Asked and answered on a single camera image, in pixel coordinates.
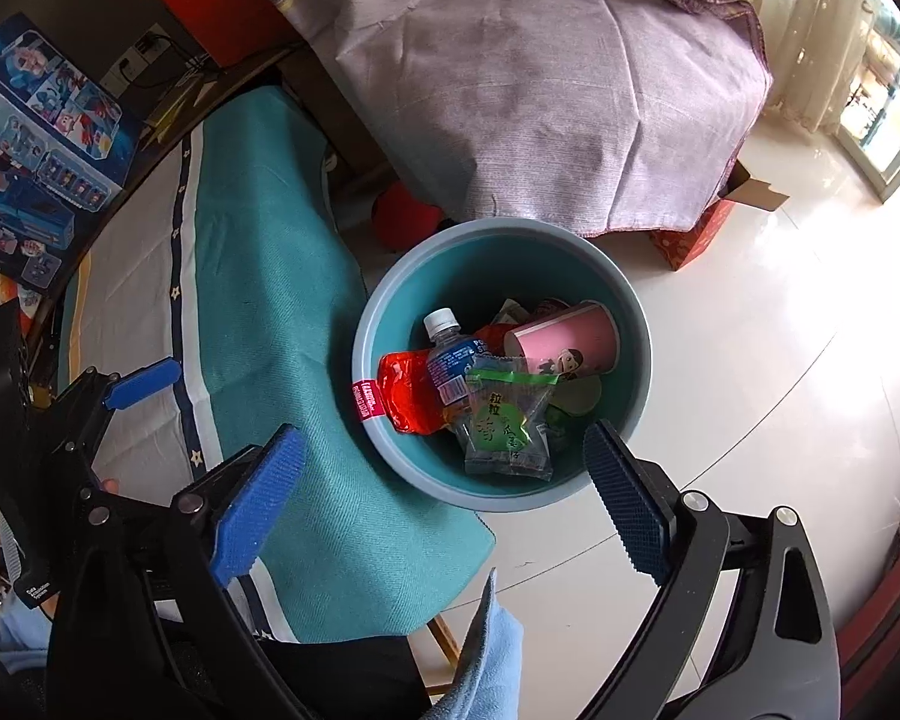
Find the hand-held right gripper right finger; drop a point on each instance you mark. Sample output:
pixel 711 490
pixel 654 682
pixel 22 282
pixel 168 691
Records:
pixel 626 502

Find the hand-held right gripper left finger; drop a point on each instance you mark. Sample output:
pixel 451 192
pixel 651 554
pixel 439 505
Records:
pixel 259 510

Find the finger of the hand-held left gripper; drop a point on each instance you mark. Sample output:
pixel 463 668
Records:
pixel 79 412
pixel 142 384

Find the clear green snack packet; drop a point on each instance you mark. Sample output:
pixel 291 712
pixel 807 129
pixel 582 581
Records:
pixel 506 420

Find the pink paper cup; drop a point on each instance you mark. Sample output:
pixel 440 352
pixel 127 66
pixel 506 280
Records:
pixel 562 345

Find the red snack wrapper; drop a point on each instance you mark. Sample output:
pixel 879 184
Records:
pixel 401 390

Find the clear plastic bottle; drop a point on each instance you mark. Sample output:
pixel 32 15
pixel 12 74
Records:
pixel 450 367

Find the blue plastic bin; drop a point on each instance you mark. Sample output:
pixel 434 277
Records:
pixel 450 270

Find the person's left hand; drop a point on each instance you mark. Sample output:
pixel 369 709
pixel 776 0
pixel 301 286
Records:
pixel 109 485

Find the teal striped printed blanket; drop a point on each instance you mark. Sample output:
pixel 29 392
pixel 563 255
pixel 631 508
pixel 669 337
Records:
pixel 270 277

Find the person's blue clothing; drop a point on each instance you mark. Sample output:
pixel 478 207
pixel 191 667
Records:
pixel 487 660

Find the wooden table leg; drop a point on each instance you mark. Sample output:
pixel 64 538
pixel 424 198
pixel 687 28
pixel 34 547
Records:
pixel 442 637

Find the blue toy box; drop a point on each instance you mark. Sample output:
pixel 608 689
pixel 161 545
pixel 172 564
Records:
pixel 45 150

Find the yellow paper scraps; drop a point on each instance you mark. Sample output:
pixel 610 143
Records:
pixel 169 109

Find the red cardboard box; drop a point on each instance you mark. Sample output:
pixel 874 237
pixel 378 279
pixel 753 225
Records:
pixel 690 232

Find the glass door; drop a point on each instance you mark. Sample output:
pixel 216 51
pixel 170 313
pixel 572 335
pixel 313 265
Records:
pixel 885 112

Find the white curtain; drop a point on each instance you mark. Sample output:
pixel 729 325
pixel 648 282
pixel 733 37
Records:
pixel 817 52

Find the white wall socket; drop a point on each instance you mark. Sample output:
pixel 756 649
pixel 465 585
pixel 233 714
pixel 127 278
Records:
pixel 142 52

